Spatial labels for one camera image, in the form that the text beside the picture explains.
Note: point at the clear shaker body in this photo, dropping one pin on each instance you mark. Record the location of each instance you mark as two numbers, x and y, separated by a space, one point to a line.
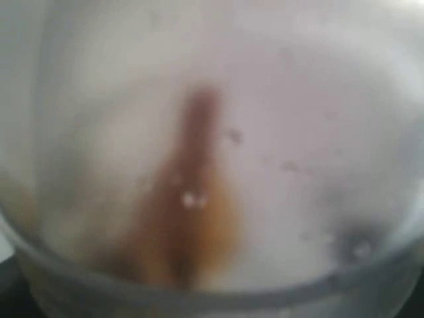
221 159

